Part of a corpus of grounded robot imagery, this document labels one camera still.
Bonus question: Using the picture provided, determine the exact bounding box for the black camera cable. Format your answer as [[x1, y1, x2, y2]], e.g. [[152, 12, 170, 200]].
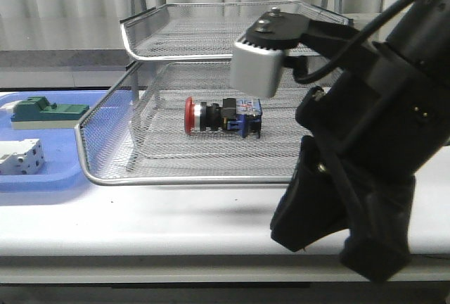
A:
[[293, 0, 450, 85]]

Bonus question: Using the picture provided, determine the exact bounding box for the grey stone counter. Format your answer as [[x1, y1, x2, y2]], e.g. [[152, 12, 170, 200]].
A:
[[0, 11, 450, 89]]

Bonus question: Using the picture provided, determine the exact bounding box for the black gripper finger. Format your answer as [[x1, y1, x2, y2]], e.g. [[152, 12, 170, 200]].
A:
[[340, 163, 416, 282]]

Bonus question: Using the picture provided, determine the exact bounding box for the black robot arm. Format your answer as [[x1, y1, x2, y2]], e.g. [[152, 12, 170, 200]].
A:
[[270, 0, 449, 283]]

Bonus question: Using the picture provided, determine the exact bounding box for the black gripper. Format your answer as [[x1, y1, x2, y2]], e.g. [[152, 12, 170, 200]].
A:
[[270, 44, 449, 252]]

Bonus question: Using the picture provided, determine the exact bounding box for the white circuit breaker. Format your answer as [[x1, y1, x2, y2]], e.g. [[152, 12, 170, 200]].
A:
[[1, 139, 45, 175]]

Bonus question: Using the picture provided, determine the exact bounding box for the green electrical module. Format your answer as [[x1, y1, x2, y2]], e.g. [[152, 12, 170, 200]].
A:
[[1, 96, 89, 130]]

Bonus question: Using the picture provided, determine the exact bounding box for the mesh tray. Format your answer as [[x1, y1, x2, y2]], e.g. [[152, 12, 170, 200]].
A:
[[120, 1, 352, 61], [75, 61, 309, 185]]

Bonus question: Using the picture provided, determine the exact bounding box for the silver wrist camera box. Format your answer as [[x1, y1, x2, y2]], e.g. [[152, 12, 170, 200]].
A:
[[230, 37, 287, 98]]

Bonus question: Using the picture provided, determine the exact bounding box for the red emergency stop button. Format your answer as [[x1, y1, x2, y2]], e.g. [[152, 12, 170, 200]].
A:
[[184, 96, 263, 138]]

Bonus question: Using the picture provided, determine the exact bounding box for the blue plastic tray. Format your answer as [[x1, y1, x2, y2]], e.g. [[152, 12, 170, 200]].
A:
[[0, 89, 141, 206]]

